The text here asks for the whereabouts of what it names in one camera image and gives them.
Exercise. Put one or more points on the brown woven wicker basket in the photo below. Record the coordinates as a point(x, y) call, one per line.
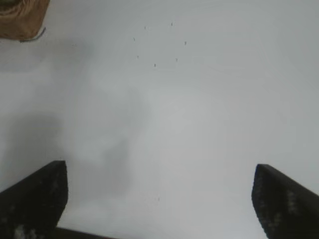
point(22, 20)

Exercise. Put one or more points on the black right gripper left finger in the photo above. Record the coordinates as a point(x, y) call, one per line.
point(32, 201)

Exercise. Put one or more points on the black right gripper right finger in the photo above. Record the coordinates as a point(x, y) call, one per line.
point(286, 206)

